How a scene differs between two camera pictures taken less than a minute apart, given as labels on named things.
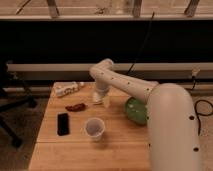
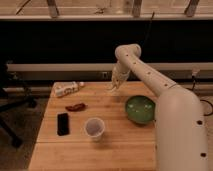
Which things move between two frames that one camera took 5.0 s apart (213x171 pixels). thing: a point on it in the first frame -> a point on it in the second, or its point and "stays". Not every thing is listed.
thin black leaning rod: (141, 47) stays
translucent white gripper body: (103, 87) -> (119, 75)
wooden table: (78, 134) stays
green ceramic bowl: (136, 110) stays
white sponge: (96, 97) -> (111, 88)
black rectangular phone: (63, 124) stays
